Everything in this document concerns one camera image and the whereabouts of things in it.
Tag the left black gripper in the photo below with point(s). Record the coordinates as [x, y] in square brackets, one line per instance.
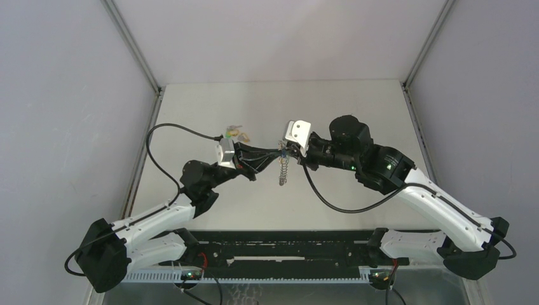
[243, 167]

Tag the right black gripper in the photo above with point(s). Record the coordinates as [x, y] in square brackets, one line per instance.
[309, 164]

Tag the metal chain keyring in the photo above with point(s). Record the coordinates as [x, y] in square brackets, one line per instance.
[282, 180]

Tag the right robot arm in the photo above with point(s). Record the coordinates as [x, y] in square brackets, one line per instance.
[464, 242]

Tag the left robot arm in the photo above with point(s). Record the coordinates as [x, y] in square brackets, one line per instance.
[112, 250]

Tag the orange tagged key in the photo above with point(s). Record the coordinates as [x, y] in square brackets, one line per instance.
[243, 137]

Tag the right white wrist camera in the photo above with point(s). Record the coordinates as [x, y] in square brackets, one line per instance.
[298, 132]

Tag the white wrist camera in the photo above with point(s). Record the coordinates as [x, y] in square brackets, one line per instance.
[298, 132]
[225, 153]

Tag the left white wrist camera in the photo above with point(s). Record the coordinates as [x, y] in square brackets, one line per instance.
[225, 153]

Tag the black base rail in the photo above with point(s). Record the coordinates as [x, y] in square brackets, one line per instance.
[262, 250]

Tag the right aluminium frame post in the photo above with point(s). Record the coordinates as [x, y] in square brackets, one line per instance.
[408, 82]

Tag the aluminium frame post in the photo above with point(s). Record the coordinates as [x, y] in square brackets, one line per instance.
[118, 20]
[408, 82]

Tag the white toothed cable strip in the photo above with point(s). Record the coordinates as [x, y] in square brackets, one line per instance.
[331, 274]

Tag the left aluminium frame post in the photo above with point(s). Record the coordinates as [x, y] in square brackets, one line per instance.
[118, 20]

